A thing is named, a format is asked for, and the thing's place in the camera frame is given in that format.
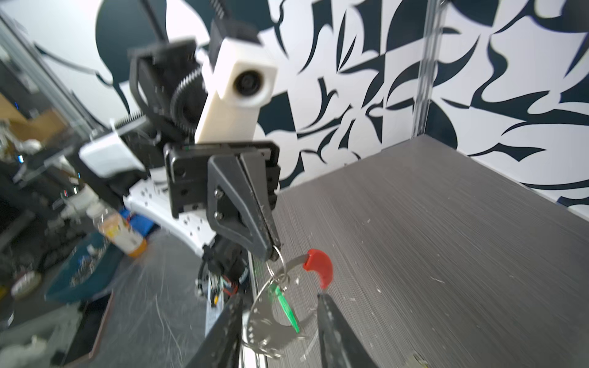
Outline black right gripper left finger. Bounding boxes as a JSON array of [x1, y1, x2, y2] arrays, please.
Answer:
[[186, 294, 244, 368]]

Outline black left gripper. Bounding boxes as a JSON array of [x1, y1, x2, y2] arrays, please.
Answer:
[[164, 141, 281, 262]]

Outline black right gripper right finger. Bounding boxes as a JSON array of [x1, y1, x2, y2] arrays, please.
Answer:
[[317, 294, 377, 368]]

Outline green key tag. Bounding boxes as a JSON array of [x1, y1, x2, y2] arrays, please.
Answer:
[[271, 285, 301, 334]]

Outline red handled wire keyring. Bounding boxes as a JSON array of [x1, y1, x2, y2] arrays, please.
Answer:
[[245, 249, 334, 359]]

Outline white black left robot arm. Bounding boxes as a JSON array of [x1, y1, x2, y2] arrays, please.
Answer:
[[68, 36, 280, 261]]

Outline plastic bottle orange cap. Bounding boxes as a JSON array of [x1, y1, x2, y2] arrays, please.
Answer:
[[86, 201, 147, 258]]

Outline teal bowl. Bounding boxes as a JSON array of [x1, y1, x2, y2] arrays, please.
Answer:
[[44, 232, 124, 304]]

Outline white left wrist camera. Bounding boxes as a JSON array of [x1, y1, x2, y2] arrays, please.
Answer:
[[194, 38, 278, 144]]

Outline aluminium corner frame post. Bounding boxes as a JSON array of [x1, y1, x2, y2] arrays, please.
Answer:
[[411, 0, 447, 138]]

